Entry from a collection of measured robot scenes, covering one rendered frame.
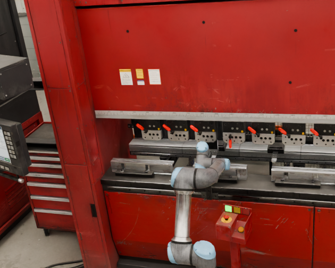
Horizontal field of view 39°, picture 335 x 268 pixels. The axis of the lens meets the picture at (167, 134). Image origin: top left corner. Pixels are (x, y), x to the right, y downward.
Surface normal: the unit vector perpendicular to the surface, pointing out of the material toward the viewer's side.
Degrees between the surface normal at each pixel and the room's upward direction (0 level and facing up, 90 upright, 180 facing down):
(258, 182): 0
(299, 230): 90
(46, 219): 90
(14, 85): 90
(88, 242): 90
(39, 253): 0
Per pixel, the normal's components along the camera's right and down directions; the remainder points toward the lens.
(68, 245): -0.11, -0.90
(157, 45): -0.29, 0.44
